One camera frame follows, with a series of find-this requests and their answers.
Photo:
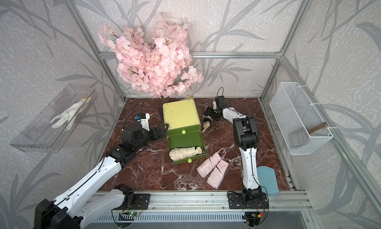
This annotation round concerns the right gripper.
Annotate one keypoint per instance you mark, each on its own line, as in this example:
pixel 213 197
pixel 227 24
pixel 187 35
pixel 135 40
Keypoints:
pixel 208 111

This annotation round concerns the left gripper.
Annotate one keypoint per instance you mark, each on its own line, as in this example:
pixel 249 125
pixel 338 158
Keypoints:
pixel 158 129

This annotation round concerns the beige umbrella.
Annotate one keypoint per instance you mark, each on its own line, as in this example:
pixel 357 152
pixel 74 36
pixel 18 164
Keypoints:
pixel 206 123
pixel 182 153

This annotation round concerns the green pink drawer cabinet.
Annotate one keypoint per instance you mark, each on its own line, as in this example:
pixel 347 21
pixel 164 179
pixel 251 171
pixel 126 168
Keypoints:
pixel 184 127

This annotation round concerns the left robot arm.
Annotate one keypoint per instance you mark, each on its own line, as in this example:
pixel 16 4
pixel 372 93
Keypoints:
pixel 50 216

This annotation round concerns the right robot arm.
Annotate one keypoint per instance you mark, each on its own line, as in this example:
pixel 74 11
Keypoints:
pixel 246 138

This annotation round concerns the pink cherry blossom tree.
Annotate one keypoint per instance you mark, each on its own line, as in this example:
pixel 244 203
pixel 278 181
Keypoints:
pixel 161 68

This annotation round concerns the blue paddle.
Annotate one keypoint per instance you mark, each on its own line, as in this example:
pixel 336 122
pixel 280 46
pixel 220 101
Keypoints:
pixel 267 179

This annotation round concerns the brown brush in basket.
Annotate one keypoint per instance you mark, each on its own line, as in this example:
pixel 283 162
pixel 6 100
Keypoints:
pixel 301 136

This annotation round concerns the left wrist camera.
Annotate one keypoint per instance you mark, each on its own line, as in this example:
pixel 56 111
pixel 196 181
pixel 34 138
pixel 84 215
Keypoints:
pixel 143 119

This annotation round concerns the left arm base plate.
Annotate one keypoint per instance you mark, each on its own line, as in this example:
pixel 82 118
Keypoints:
pixel 139 201

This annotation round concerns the white wire wall basket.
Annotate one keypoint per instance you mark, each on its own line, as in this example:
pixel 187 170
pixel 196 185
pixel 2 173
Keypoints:
pixel 292 109

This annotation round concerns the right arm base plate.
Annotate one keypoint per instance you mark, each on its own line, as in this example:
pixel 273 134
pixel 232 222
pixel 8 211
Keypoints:
pixel 239 200

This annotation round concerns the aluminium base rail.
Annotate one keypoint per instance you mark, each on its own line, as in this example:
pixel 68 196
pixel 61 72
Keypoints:
pixel 180 201

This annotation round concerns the clear acrylic wall shelf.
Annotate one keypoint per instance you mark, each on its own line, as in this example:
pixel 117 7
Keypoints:
pixel 39 136

